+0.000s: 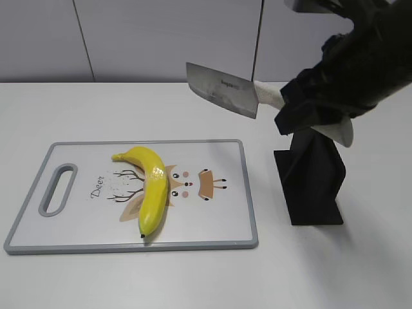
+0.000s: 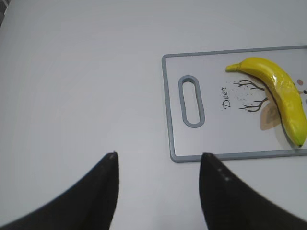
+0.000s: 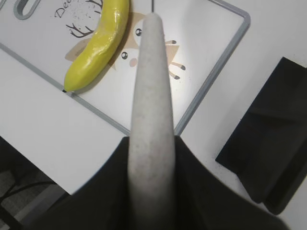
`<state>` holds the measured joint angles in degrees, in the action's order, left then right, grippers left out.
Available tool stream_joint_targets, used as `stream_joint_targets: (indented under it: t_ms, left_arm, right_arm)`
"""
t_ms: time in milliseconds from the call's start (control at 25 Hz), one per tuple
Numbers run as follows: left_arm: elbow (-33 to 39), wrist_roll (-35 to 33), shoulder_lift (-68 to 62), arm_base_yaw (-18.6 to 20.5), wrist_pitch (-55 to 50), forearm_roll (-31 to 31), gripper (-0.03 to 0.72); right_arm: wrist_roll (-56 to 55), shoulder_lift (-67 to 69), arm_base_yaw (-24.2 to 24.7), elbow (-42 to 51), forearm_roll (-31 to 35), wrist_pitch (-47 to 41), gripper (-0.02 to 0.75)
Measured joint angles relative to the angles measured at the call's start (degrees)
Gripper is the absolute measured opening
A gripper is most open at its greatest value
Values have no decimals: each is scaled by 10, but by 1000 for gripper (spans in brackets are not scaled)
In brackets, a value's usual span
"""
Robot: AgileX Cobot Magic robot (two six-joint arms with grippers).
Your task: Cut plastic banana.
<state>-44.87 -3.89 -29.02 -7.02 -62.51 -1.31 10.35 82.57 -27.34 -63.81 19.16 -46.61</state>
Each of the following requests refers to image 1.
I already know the black knife stand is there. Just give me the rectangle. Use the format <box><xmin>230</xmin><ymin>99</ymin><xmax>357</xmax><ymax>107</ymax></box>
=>
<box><xmin>274</xmin><ymin>129</ymin><xmax>346</xmax><ymax>226</ymax></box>

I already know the black covered gripper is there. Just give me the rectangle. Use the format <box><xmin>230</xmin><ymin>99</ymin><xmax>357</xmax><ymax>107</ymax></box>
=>
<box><xmin>274</xmin><ymin>32</ymin><xmax>411</xmax><ymax>135</ymax></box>

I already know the yellow plastic banana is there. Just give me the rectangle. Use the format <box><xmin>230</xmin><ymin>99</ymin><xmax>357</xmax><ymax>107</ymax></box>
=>
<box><xmin>111</xmin><ymin>146</ymin><xmax>169</xmax><ymax>238</ymax></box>

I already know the cleaver knife with white handle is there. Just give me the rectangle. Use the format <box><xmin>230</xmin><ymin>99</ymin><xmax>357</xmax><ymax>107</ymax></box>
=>
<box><xmin>185</xmin><ymin>62</ymin><xmax>354</xmax><ymax>147</ymax></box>

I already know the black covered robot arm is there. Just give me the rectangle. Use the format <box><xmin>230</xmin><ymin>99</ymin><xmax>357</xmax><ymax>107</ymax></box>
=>
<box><xmin>274</xmin><ymin>1</ymin><xmax>411</xmax><ymax>135</ymax></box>

